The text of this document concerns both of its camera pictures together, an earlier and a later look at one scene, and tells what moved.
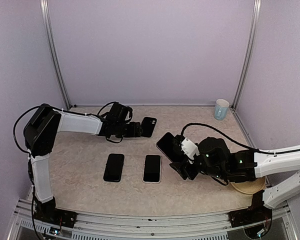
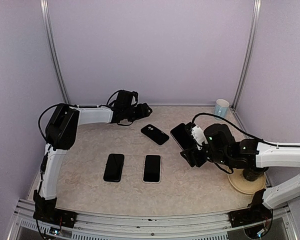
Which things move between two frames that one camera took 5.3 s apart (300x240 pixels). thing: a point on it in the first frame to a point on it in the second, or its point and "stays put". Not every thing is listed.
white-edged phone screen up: (152, 169) stays put
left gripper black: (135, 130) to (143, 112)
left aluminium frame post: (44, 4) stays put
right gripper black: (185, 170) to (193, 157)
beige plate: (250, 187) stays put
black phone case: (148, 124) to (154, 134)
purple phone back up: (165, 144) to (182, 136)
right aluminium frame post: (257, 15) stays put
